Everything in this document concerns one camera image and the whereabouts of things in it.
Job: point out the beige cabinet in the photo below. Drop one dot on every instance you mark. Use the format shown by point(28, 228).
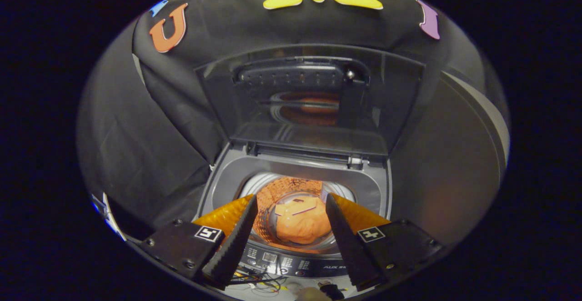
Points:
point(445, 164)

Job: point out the dark glass washing machine lid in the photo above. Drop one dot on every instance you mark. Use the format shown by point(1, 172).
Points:
point(309, 78)

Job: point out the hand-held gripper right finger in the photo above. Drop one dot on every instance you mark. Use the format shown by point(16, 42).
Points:
point(348, 244)

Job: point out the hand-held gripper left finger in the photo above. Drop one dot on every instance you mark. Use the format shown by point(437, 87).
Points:
point(234, 242)

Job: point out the grey top-load washing machine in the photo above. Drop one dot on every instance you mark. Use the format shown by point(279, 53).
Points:
point(227, 178)

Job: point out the orange polo shirt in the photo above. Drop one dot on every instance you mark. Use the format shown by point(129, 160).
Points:
point(302, 223)

